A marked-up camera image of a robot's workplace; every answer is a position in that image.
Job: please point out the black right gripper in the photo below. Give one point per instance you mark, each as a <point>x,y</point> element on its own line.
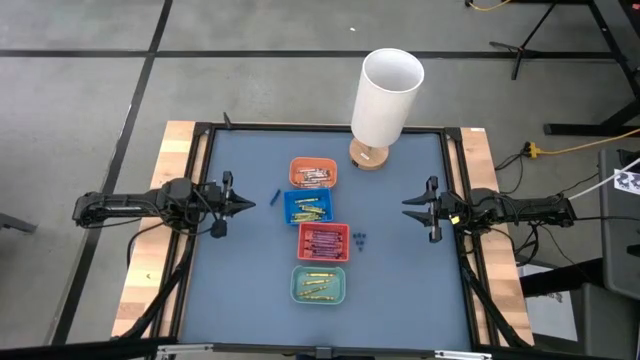
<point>445,207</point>

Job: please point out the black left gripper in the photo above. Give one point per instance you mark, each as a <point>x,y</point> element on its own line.
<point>215,197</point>

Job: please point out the green-yellow crayon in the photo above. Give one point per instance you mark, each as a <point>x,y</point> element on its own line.
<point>314,208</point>
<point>306,200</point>
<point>305,215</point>
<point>312,212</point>
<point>306,218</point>

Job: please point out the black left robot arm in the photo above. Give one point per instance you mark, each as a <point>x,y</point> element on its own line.
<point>125,202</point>

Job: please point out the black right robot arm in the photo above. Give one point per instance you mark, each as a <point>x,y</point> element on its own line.
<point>525,206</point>

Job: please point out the blue crayon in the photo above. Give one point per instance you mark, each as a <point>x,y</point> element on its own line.
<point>275,197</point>

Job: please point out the blue plastic basket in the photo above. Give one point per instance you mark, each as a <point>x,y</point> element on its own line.
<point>289,195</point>

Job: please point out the red plastic basket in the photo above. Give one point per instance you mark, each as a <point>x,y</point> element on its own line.
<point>301,230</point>

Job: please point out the orange plastic bin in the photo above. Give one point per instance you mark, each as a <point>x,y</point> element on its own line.
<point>300,162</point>

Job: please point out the small black antenna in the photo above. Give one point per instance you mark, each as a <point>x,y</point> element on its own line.
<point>227,120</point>

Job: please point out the teal plastic bin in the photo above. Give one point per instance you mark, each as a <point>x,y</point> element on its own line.
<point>298,272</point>

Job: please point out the wooden table side board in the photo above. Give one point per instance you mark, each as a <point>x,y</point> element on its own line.
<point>145,280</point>
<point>505,280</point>

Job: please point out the white shade wooden base lamp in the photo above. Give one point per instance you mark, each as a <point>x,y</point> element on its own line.
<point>385,95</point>

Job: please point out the black light stand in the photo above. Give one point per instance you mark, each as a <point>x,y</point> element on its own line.
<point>520,50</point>

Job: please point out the grey cabinet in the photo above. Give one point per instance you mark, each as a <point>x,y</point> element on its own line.
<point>620,235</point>

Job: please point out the black white fiducial tag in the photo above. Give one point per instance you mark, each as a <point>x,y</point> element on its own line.
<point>627,181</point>

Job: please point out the grey box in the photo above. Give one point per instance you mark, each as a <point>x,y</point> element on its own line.
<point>600,320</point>

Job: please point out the grey floor object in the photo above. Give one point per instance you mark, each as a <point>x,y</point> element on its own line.
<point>15,222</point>

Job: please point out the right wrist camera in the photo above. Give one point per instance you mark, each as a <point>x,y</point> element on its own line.
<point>435,235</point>

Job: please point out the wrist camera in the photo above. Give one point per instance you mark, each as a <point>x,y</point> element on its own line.
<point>218,230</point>
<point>435,235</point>

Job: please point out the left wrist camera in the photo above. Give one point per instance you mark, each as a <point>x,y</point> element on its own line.
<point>218,230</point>

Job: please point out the black table frame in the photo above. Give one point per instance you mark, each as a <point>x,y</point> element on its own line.
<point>300,127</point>

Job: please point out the silver aluminium rail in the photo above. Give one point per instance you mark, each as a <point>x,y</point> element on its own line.
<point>250,348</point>

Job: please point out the black desk leg frame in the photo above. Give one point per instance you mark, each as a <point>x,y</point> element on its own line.
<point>615,117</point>

